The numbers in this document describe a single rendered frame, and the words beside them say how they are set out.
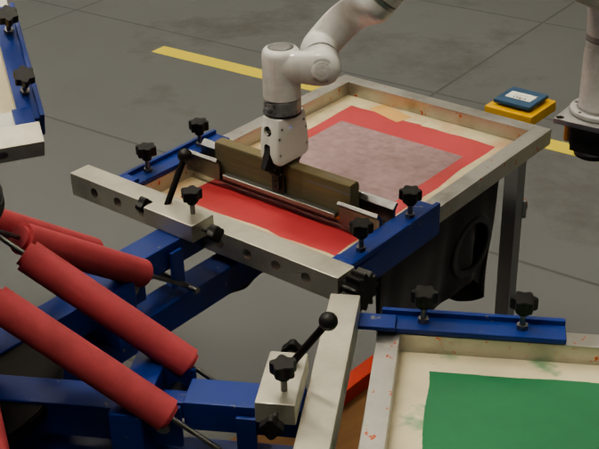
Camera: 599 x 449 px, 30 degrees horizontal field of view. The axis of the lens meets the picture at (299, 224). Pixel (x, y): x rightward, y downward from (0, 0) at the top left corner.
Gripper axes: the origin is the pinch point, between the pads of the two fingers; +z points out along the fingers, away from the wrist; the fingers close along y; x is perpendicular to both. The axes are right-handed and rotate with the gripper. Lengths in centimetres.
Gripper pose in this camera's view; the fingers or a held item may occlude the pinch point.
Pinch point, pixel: (284, 179)
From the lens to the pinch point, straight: 228.3
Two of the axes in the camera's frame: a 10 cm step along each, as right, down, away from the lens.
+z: 0.2, 8.7, 4.8
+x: -7.8, -2.9, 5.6
